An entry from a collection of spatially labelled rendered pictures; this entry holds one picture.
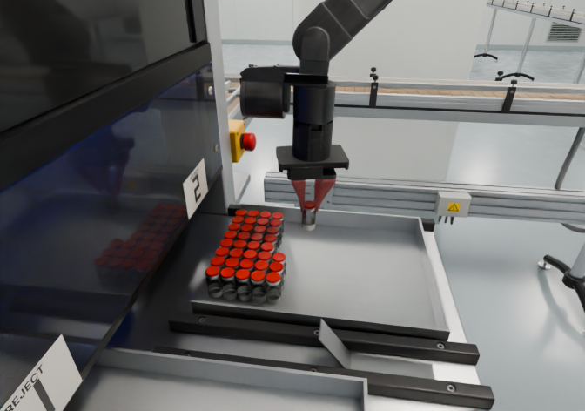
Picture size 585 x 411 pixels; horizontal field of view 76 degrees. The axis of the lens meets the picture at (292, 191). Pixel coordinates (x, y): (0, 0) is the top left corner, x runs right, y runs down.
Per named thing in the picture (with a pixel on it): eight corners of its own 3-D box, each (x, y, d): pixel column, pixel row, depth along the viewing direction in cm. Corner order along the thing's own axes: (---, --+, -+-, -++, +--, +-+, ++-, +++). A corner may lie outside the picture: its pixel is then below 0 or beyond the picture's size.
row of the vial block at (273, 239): (250, 302, 56) (248, 279, 53) (272, 232, 71) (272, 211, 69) (265, 304, 55) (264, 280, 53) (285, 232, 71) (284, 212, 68)
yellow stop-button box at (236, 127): (205, 162, 80) (201, 129, 76) (216, 148, 86) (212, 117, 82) (240, 164, 79) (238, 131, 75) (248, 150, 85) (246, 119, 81)
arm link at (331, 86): (336, 81, 47) (336, 71, 52) (281, 78, 48) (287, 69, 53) (332, 132, 51) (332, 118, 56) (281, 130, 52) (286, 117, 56)
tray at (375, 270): (194, 320, 53) (191, 301, 51) (242, 218, 75) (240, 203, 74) (445, 349, 49) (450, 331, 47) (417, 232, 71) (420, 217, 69)
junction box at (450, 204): (435, 216, 153) (440, 197, 148) (433, 209, 157) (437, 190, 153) (467, 218, 151) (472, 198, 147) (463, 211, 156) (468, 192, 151)
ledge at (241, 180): (177, 202, 84) (175, 195, 83) (197, 176, 95) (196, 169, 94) (237, 206, 83) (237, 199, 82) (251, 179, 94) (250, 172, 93)
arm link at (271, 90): (330, 26, 44) (332, 29, 52) (234, 23, 45) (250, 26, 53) (324, 128, 48) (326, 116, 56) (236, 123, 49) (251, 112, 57)
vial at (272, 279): (265, 304, 55) (264, 280, 53) (268, 293, 57) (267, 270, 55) (279, 306, 55) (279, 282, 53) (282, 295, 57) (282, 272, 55)
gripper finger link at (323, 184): (283, 199, 63) (283, 148, 59) (325, 198, 64) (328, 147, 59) (287, 223, 58) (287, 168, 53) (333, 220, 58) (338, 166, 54)
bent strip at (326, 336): (316, 371, 46) (318, 339, 43) (319, 350, 49) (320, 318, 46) (435, 387, 44) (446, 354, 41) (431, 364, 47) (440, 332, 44)
